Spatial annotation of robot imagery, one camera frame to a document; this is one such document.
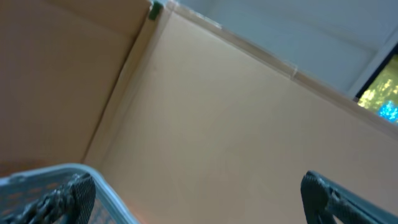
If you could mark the brown cardboard box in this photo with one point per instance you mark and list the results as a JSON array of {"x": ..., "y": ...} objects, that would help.
[{"x": 186, "y": 121}]

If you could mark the grey plastic mesh basket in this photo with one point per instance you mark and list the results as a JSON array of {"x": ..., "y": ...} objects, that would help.
[{"x": 105, "y": 199}]

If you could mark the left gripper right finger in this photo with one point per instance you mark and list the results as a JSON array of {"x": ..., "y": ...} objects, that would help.
[{"x": 325, "y": 202}]

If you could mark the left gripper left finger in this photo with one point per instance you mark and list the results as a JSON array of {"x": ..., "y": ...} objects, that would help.
[{"x": 72, "y": 203}]

